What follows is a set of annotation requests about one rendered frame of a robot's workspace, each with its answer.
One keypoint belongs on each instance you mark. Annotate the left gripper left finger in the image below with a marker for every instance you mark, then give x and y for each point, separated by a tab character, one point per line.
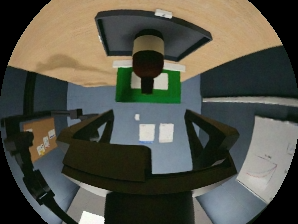
84	129

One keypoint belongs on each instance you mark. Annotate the dark brown bottle with cream label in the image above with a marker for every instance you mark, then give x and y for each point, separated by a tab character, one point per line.
148	59

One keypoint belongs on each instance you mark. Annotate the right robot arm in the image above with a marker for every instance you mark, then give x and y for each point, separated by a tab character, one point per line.
95	136

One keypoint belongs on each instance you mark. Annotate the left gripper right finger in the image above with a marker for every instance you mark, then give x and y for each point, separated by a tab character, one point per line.
221	138

